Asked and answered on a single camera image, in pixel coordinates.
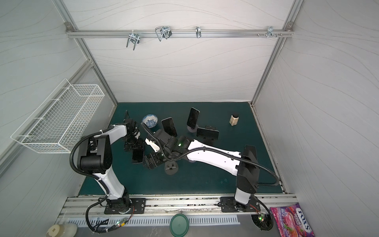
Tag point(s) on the green round lid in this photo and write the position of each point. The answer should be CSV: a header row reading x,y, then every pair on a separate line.
x,y
179,225

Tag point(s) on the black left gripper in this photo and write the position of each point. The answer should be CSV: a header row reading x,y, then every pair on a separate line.
x,y
140,144

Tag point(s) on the black horizontal phone stand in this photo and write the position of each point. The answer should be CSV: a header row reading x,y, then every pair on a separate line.
x,y
208,141

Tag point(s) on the grey phone stand right back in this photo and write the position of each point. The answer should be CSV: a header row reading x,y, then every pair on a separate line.
x,y
193,130

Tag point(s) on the metal clamp middle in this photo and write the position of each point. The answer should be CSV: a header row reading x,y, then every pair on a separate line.
x,y
163,32

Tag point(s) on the phone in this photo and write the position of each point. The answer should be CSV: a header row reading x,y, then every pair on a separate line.
x,y
252,149
138,156
193,117
169,126
201,132

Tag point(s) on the grey phone stand left front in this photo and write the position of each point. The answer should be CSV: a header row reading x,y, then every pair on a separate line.
x,y
171,167

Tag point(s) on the black round fan floor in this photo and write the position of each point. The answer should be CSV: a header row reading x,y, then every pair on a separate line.
x,y
263,221

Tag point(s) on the metal clamp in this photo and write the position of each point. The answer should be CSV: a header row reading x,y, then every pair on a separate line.
x,y
133,39
163,32

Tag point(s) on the purple candy bag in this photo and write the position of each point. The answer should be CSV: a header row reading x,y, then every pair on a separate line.
x,y
291,221

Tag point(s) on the phone on horizontal stand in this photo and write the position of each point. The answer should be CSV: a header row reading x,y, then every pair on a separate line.
x,y
201,132

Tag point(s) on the white round object floor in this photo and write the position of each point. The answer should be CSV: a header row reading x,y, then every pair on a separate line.
x,y
62,230

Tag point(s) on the metal bracket right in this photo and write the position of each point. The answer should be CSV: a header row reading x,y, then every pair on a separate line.
x,y
270,33

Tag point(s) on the aluminium overhead rail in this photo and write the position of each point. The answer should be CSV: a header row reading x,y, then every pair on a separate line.
x,y
179,34

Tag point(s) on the white wire basket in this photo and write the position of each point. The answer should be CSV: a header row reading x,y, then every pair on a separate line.
x,y
58,123

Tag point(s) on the metal clamp left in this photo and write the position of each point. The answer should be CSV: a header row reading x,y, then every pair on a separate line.
x,y
133,39

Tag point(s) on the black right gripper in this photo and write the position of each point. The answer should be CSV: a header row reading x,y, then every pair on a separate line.
x,y
154,158

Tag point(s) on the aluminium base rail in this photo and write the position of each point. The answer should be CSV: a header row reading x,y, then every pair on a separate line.
x,y
157,210

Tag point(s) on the blue white ceramic bowl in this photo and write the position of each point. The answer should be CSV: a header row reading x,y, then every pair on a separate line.
x,y
150,120

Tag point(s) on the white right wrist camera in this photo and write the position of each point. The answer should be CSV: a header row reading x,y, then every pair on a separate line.
x,y
153,145

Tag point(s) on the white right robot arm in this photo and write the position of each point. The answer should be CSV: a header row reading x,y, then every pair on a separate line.
x,y
242,165

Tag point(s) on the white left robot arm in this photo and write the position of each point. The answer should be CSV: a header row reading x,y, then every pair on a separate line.
x,y
96,159

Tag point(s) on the grey phone stand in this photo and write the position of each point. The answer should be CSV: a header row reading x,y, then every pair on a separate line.
x,y
171,167
193,130

